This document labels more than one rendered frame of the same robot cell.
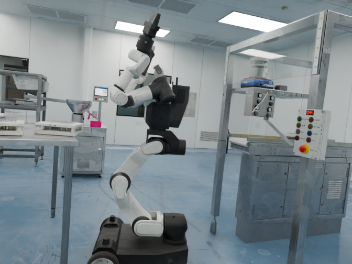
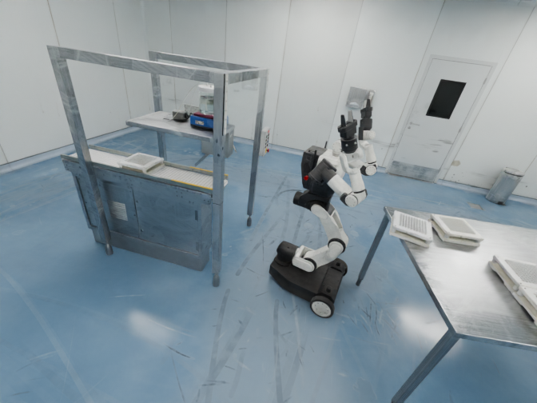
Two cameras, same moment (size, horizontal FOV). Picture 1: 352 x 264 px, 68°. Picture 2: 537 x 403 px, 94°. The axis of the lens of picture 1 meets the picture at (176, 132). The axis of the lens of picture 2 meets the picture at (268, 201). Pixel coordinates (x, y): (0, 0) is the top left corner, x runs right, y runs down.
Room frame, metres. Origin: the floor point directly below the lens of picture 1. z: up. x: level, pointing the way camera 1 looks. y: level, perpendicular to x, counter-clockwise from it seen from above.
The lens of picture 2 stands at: (3.57, 0.66, 1.86)
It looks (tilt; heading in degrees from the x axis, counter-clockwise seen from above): 31 degrees down; 210
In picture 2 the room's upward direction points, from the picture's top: 8 degrees clockwise
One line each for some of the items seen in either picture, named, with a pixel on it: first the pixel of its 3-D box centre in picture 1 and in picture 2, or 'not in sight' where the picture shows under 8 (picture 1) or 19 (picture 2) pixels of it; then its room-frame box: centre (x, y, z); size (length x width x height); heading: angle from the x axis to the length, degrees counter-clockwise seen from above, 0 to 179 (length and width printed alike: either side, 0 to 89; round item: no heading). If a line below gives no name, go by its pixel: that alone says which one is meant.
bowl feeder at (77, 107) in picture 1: (82, 112); not in sight; (4.09, 1.47, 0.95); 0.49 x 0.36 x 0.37; 109
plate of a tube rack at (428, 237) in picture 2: (61, 124); (411, 225); (1.77, 0.78, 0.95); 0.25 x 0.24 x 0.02; 7
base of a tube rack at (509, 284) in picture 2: not in sight; (523, 281); (1.83, 1.40, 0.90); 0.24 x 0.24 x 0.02; 22
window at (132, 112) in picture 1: (144, 95); not in sight; (6.93, 0.90, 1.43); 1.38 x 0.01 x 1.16; 109
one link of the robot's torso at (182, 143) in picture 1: (165, 142); (312, 199); (1.86, 0.07, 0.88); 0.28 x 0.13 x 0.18; 97
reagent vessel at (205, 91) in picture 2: not in sight; (209, 98); (2.28, -0.65, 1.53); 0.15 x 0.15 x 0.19
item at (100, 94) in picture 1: (100, 106); not in sight; (4.26, 1.26, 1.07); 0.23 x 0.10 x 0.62; 109
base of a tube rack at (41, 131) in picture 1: (61, 131); (409, 230); (1.77, 0.78, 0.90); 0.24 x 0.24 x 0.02; 7
